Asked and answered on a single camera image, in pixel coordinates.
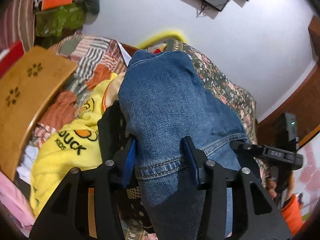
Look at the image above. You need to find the blue denim jacket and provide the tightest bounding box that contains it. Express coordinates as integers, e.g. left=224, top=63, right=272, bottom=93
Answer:
left=118, top=49, right=262, bottom=240

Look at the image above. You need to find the orange right sleeve forearm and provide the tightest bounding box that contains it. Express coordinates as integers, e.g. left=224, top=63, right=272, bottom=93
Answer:
left=281, top=194, right=304, bottom=236

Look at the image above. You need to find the person's right hand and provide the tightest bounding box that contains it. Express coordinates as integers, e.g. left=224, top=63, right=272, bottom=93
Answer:
left=266, top=172, right=295, bottom=200

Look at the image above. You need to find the navy patterned folded garment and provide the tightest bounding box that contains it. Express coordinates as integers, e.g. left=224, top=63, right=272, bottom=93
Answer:
left=116, top=117, right=155, bottom=234

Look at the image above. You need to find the yellow duck blanket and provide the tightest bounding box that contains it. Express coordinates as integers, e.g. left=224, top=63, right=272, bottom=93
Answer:
left=29, top=73, right=125, bottom=217

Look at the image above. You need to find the black garment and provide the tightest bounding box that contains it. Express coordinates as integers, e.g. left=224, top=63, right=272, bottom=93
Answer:
left=98, top=100, right=136, bottom=166

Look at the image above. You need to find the floral green bed cover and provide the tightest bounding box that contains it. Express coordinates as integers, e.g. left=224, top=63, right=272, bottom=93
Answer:
left=122, top=38, right=266, bottom=240

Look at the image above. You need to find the wooden lap desk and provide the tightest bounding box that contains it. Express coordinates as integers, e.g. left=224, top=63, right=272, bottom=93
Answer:
left=0, top=46, right=78, bottom=180

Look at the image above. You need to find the patchwork striped quilt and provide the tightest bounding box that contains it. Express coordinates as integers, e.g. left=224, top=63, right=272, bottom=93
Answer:
left=30, top=34, right=131, bottom=148

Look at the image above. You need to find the red box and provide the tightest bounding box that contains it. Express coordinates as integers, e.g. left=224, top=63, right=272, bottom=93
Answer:
left=0, top=41, right=24, bottom=77

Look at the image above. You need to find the yellow headboard cushion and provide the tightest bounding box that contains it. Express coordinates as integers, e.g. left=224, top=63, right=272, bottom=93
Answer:
left=136, top=30, right=188, bottom=49

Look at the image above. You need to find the green patterned storage box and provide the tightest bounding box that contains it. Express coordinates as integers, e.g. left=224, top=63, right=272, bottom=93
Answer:
left=35, top=3, right=85, bottom=37

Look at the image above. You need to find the red striped curtain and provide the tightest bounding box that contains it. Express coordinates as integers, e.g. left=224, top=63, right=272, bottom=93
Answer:
left=1, top=0, right=35, bottom=52

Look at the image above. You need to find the orange box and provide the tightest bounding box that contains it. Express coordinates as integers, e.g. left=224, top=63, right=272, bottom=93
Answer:
left=41, top=0, right=73, bottom=10

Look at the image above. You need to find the pink heart wall sticker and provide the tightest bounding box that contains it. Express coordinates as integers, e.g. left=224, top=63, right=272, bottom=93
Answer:
left=299, top=144, right=319, bottom=196

